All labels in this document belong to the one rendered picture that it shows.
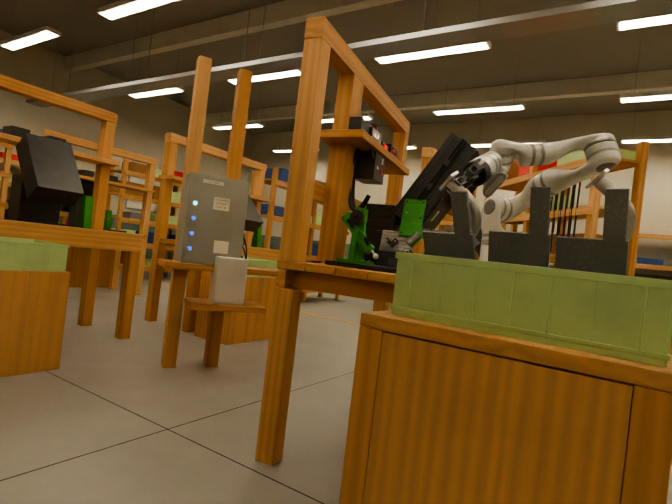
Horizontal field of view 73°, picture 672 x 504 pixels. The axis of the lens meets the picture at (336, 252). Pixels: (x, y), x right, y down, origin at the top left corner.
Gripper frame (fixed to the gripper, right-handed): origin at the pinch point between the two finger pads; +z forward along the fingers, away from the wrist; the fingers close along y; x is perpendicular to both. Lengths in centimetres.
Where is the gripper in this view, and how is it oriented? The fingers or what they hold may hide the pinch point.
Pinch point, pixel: (456, 185)
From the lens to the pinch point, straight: 129.0
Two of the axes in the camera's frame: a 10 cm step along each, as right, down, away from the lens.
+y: 4.0, -5.8, -7.1
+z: -6.3, 3.9, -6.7
